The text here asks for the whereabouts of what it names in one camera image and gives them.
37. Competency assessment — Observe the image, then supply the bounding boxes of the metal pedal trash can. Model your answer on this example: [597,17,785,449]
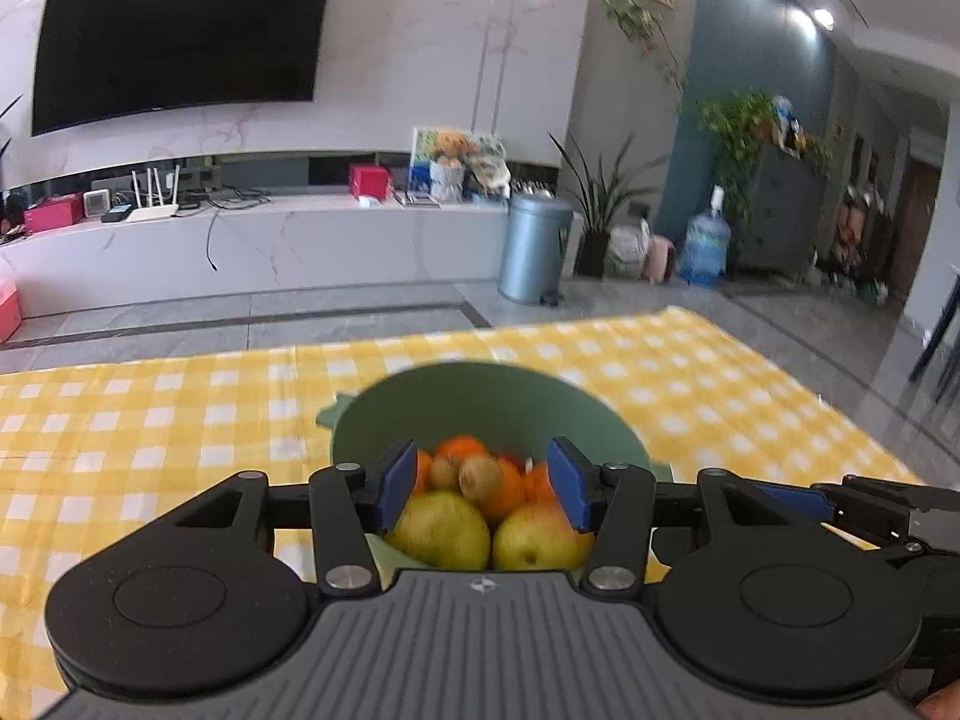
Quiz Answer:
[497,193,576,307]

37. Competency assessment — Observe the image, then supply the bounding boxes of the red flat box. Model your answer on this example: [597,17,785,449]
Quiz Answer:
[22,193,85,235]

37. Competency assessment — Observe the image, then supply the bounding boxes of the white router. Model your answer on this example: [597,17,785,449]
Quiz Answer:
[126,163,182,224]

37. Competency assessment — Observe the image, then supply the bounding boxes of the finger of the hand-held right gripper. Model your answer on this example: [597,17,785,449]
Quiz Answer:
[840,474,960,514]
[752,484,921,554]

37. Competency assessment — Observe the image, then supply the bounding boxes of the blue water jug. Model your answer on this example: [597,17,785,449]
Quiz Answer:
[677,185,733,289]

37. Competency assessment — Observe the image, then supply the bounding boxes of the hanging vine plant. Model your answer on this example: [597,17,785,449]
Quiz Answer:
[602,0,689,92]

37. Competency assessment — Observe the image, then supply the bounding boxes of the pink box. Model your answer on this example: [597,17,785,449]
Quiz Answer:
[0,276,23,344]

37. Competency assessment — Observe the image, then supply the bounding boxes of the white plastic bag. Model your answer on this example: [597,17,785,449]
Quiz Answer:
[606,220,650,276]

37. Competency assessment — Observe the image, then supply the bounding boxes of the green perforated bowl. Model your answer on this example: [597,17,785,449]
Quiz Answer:
[316,361,672,590]

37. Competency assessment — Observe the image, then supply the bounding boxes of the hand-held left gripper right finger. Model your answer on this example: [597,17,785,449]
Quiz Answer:
[546,435,790,595]

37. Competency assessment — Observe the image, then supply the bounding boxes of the black television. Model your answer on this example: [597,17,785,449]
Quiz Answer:
[30,0,340,138]

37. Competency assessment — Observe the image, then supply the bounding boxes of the long-leaf potted plant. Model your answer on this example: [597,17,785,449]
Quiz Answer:
[549,129,670,280]

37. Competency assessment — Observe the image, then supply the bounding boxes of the grey drawer cabinet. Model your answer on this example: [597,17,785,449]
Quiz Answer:
[737,141,827,276]

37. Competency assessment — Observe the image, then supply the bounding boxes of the leafy green potted plant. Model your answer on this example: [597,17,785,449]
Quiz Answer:
[696,88,782,220]

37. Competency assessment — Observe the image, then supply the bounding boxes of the yellow-green pear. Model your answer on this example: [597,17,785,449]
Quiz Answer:
[490,501,595,572]
[388,490,493,571]

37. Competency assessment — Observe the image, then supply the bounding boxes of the black cable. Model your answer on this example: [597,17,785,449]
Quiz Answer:
[204,195,271,272]

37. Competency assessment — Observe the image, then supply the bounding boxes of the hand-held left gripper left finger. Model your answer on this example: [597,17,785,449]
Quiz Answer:
[176,439,419,596]

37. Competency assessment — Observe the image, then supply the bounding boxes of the colourful canvas painting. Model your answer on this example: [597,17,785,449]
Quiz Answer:
[409,126,512,200]

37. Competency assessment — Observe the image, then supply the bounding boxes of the yellow checkered tablecloth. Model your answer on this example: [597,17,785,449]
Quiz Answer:
[0,305,925,720]

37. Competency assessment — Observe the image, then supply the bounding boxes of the red square box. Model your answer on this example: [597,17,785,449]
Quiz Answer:
[348,163,392,200]

